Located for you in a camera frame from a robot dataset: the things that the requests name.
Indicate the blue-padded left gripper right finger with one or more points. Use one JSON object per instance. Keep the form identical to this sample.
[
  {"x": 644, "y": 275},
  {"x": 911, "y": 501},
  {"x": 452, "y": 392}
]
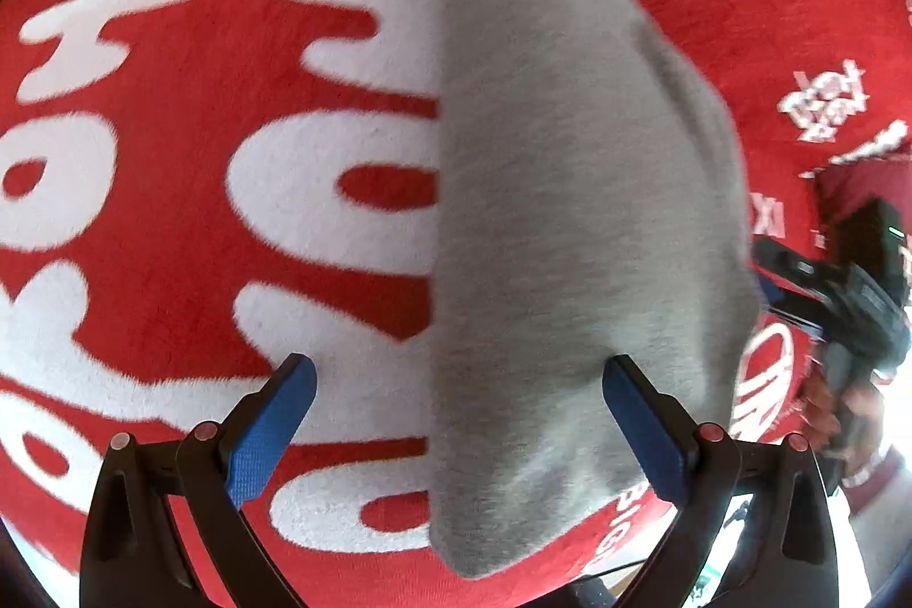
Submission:
[{"x": 658, "y": 430}]

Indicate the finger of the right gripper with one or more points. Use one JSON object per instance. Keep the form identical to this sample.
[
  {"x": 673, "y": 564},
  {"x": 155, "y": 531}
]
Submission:
[
  {"x": 795, "y": 301},
  {"x": 775, "y": 258}
]

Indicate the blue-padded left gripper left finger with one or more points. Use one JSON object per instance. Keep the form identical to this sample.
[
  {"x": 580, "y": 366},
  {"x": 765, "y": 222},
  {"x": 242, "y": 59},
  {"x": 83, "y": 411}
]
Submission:
[{"x": 260, "y": 427}]

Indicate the grey garment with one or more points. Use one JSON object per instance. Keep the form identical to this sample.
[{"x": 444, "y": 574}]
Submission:
[{"x": 591, "y": 202}]

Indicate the red printed bed blanket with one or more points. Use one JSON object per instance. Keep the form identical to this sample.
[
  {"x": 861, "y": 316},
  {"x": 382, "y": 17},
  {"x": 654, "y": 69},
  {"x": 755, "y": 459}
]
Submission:
[{"x": 194, "y": 189}]

